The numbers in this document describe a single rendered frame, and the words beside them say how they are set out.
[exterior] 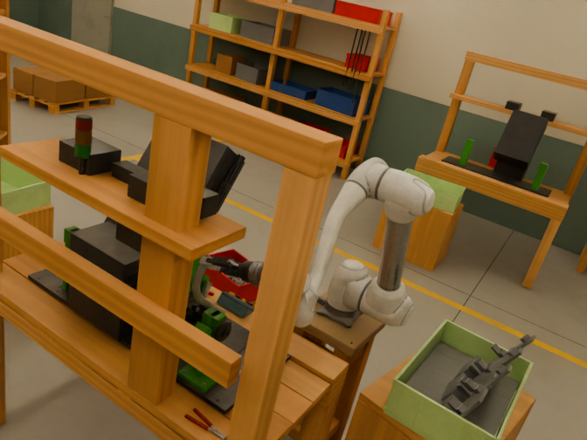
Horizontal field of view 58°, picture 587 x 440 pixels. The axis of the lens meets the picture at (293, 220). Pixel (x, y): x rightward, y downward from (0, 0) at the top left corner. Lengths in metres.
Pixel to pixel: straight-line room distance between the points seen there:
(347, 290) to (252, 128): 1.26
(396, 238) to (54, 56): 1.35
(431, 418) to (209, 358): 0.97
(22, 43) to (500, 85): 5.93
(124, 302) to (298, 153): 0.79
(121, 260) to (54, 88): 6.11
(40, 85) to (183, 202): 6.70
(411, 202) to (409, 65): 5.51
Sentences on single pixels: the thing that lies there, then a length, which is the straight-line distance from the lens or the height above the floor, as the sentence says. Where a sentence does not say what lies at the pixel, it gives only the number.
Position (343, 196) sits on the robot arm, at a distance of 1.95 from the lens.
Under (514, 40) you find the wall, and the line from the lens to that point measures 7.06.
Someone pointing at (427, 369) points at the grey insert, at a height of 0.85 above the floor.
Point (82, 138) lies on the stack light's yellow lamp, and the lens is 1.82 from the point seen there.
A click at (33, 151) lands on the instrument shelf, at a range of 2.06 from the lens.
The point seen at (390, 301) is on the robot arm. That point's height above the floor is 1.12.
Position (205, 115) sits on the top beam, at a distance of 1.39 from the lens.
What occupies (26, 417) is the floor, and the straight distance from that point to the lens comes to 3.16.
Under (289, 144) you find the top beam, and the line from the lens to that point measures 1.24.
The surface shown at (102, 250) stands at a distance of 2.03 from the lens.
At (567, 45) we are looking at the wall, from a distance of 6.99.
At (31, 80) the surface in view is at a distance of 8.25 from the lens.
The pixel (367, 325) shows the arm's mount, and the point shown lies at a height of 0.89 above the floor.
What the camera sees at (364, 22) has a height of 2.01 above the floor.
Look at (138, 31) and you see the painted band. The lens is 10.18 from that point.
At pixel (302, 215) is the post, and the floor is 1.75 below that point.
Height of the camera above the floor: 2.24
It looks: 24 degrees down
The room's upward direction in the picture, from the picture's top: 13 degrees clockwise
